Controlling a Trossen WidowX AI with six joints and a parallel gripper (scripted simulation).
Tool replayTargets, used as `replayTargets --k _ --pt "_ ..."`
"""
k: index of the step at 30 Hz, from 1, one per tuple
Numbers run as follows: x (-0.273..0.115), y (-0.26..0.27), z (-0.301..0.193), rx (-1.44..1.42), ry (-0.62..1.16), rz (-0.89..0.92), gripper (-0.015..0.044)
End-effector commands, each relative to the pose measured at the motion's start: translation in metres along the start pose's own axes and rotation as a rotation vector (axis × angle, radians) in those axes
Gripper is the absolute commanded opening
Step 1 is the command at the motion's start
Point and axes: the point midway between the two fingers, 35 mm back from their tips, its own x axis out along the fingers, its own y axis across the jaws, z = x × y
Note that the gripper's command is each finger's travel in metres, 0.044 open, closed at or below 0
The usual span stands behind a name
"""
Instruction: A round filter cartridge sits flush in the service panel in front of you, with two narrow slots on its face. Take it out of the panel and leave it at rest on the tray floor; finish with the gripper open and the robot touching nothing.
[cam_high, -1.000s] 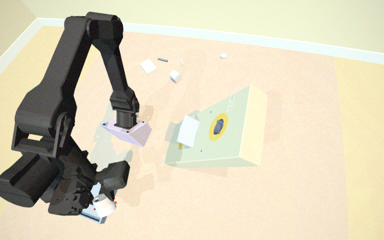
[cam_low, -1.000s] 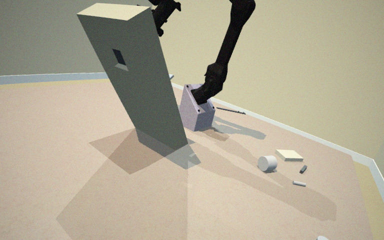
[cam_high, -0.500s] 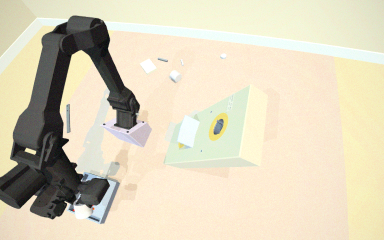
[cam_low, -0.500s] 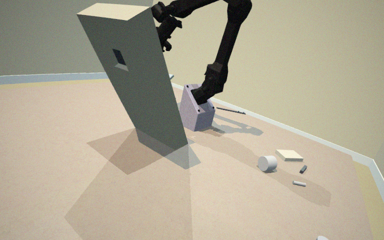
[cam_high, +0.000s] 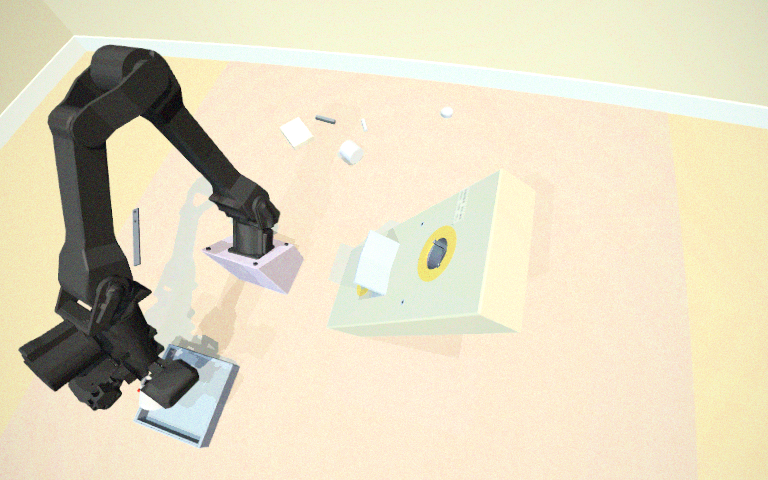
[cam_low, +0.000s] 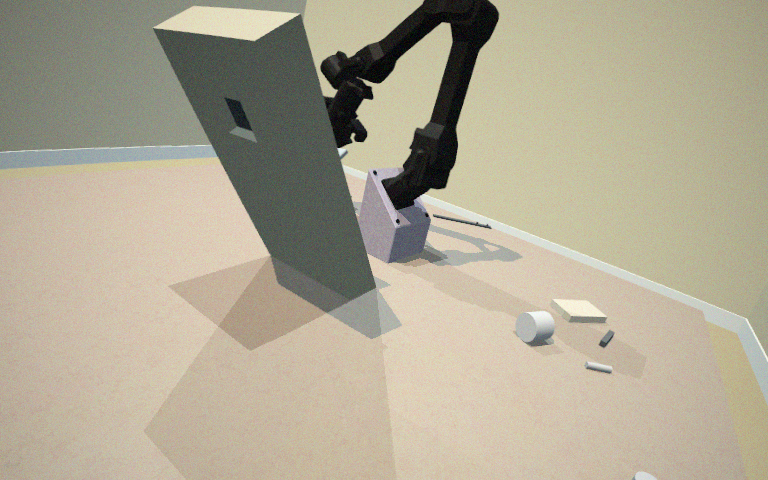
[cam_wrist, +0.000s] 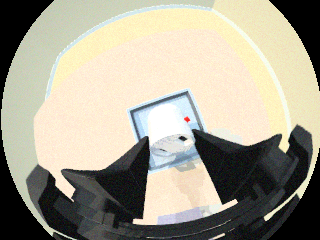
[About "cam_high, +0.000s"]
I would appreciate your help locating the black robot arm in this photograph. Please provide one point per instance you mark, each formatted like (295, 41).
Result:
(121, 84)

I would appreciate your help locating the light grey cylinder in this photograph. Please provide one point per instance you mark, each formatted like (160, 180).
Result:
(352, 152)

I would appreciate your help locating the cream flat box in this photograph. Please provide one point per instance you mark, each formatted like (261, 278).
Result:
(297, 133)

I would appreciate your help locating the light blue shallow tray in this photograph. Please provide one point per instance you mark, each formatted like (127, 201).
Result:
(194, 418)

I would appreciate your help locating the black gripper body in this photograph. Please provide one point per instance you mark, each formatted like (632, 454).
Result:
(167, 383)

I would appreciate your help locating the dark grey rectangular bar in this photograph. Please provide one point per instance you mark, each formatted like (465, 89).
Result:
(325, 119)

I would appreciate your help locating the grey flat bar with two pins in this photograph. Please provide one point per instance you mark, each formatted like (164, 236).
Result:
(136, 237)

